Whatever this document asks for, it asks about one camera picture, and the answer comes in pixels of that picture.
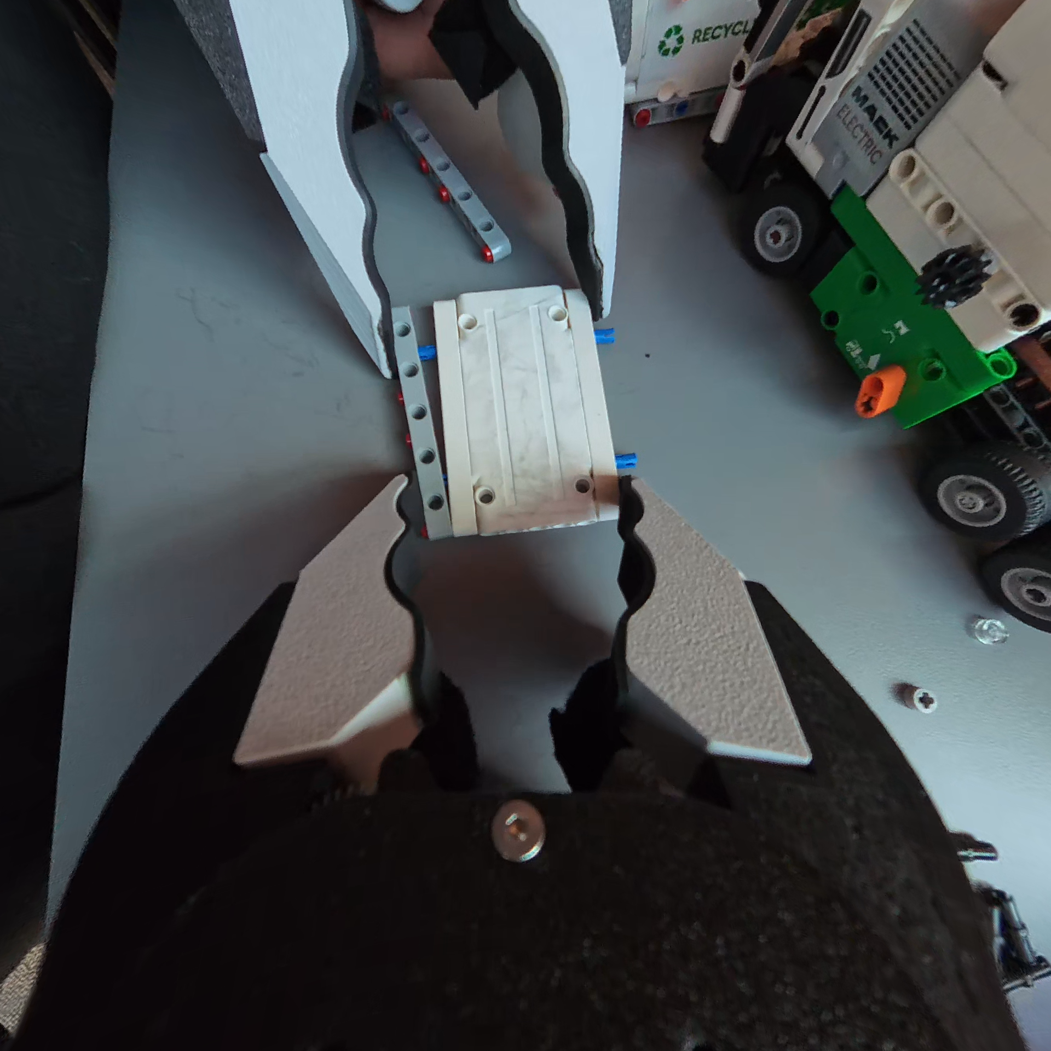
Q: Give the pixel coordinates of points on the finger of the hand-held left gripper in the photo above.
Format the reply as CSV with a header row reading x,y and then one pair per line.
x,y
587,98
304,123

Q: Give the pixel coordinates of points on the white lego panel blue pins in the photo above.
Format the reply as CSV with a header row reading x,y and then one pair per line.
x,y
525,410

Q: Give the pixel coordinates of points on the grey lego beam red pins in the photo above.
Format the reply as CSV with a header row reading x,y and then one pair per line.
x,y
420,427
447,176

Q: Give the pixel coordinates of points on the white green lego truck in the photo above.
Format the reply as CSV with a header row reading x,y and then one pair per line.
x,y
944,205

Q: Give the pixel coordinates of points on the clear round lego piece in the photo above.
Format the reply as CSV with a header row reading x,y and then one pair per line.
x,y
988,630

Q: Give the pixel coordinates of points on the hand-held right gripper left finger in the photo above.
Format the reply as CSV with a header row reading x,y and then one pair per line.
x,y
337,649

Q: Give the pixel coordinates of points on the person's left hand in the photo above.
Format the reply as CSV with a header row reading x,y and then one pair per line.
x,y
410,53

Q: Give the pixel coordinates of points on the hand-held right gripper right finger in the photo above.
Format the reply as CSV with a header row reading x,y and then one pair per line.
x,y
706,649

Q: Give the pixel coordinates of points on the grey round lego piece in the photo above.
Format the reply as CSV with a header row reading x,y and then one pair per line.
x,y
920,698

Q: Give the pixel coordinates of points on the white lego container assembly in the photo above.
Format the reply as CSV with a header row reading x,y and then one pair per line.
x,y
698,49

